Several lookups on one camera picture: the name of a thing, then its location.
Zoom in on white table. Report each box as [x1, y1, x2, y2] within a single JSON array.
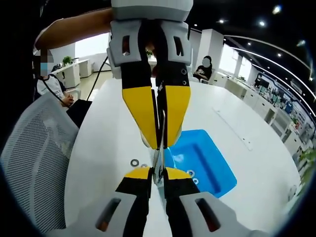
[[63, 78, 305, 237]]

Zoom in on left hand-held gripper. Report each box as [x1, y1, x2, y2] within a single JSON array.
[[110, 0, 194, 24]]

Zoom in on white office desk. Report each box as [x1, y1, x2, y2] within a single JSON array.
[[51, 58, 92, 89]]

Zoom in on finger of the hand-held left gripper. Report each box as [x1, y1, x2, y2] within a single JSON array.
[[150, 20, 193, 149], [106, 20, 158, 150]]

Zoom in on blue plastic container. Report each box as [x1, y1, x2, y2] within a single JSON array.
[[163, 129, 238, 199]]

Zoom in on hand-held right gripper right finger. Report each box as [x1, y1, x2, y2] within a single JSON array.
[[161, 166, 270, 237]]

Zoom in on silver metal tweezers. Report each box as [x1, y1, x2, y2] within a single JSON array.
[[152, 80, 170, 186]]

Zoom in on white mesh office chair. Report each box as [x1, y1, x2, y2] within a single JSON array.
[[0, 93, 80, 236]]

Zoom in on row of white desks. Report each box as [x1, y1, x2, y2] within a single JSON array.
[[213, 71, 314, 163]]

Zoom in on person's body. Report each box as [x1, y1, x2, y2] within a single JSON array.
[[9, 0, 113, 104]]

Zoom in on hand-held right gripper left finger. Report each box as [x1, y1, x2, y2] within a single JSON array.
[[46, 165, 154, 237]]

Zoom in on person's left forearm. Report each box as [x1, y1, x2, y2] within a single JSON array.
[[33, 7, 114, 51]]

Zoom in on black flat device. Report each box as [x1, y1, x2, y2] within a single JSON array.
[[66, 98, 92, 129]]

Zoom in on black cable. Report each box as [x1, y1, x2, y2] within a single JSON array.
[[86, 55, 109, 101]]

